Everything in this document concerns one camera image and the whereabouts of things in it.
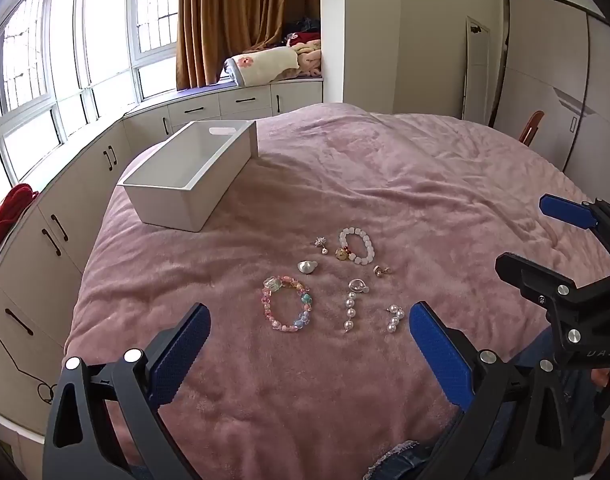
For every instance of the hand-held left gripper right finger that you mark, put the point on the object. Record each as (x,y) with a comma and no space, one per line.
(437,350)

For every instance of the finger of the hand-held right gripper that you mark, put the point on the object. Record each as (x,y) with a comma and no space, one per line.
(567,210)
(530,275)

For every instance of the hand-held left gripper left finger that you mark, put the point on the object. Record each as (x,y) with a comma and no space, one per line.
(182,355)

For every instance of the pearl drop earring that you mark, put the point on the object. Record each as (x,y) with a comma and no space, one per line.
(350,310)

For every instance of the rose gold earring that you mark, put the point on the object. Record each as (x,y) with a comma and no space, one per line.
(381,271)

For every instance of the white storage box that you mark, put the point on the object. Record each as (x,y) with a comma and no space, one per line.
(165,205)

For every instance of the short pearl cluster earring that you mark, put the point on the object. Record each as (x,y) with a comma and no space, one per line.
(395,319)

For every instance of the wooden chair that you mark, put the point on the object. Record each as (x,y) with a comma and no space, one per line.
(532,127)

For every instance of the white wardrobe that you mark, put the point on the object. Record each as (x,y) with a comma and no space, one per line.
(550,60)

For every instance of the leaning white panel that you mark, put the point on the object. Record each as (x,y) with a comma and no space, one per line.
(477,70)

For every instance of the white built-in cabinet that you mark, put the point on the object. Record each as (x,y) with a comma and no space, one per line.
(60,210)

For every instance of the pink fleece blanket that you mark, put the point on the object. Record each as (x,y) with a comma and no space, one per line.
(335,160)

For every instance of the red knitted cloth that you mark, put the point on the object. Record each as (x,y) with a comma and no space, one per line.
(5,215)

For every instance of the crumpled pink blanket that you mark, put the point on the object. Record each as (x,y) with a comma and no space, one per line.
(310,60)

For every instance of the folded floral cream blanket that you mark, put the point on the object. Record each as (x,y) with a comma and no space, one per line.
(265,67)

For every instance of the pile of dark red clothes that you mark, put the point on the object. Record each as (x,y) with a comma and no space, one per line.
(305,34)

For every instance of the white framed window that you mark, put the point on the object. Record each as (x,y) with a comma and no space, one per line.
(65,35)

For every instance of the brown curtain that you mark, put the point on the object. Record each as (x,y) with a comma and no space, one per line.
(235,10)

